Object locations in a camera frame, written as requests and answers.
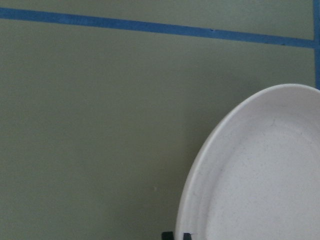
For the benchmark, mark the pink plate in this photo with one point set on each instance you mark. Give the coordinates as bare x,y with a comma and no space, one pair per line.
257,176

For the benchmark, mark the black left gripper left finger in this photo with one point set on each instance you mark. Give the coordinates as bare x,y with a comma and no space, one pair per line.
167,235

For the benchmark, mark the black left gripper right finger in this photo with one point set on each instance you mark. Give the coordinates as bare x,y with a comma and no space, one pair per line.
187,236

